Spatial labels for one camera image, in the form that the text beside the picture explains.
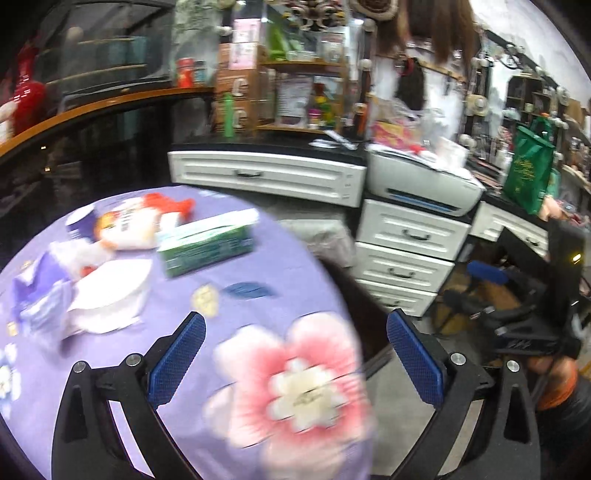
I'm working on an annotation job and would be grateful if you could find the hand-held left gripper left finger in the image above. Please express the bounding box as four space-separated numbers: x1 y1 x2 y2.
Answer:
52 311 206 480

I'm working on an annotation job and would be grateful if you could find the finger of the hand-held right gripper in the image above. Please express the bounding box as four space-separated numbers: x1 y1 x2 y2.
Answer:
467 260 548 305
444 292 546 324

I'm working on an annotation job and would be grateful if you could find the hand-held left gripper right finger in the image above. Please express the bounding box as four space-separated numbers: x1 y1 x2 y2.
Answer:
387 308 541 480

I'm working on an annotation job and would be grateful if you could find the red white snack packet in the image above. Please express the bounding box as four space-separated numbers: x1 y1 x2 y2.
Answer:
95 193 195 251

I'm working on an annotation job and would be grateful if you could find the white drawer unit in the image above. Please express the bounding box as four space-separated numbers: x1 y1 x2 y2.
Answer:
355 198 472 318

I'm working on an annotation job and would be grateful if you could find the white round container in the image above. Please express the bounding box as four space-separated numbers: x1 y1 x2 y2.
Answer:
69 257 154 334

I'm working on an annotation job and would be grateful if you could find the purple floral tablecloth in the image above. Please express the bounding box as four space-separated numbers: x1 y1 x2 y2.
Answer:
0 185 376 480

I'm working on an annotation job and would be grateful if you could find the green shopping bag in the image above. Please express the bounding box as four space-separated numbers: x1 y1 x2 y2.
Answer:
502 117 556 216

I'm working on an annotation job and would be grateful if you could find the white printer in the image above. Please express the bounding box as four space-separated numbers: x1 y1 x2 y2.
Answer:
368 144 486 217

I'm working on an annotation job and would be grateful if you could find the green tissue box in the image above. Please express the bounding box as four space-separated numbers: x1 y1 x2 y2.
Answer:
156 208 259 278

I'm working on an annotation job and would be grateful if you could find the purple white wrapper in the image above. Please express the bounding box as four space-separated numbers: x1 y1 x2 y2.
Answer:
11 242 88 343

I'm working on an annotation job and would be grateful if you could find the bin with clear liner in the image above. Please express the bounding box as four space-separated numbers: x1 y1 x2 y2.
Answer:
281 218 354 269

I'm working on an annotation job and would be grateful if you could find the purple paper cup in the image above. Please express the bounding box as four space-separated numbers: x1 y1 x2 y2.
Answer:
65 205 100 241

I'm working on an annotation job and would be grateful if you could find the pink packet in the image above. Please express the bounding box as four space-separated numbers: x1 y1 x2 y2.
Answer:
370 119 419 149

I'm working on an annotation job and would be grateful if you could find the dark hanging wig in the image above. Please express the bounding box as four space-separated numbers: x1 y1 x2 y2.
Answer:
394 59 426 110

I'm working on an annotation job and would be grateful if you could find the green bottle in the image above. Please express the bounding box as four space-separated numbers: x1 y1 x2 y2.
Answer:
222 92 236 138

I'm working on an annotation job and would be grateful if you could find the brown hanging wig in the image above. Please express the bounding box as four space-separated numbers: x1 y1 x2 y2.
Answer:
376 0 477 63

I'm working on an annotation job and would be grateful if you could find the printed brown white packet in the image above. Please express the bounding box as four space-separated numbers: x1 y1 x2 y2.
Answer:
276 75 315 126

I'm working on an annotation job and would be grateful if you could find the stack of cardboard boxes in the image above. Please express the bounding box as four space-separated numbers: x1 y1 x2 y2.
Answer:
215 42 260 136

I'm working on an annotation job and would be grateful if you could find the wooden shelf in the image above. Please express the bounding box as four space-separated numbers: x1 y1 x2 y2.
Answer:
255 58 352 136

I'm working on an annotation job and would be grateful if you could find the red can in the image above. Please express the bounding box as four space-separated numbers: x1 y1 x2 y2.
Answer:
177 57 195 89

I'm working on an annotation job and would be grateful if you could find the red vase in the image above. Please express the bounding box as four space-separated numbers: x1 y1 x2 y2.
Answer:
13 45 48 136

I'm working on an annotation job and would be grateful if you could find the green packet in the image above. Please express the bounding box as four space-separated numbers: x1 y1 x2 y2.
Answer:
267 21 297 62

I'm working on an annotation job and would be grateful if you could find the dark woven wall ornament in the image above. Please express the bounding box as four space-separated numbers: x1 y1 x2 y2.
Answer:
348 0 403 21

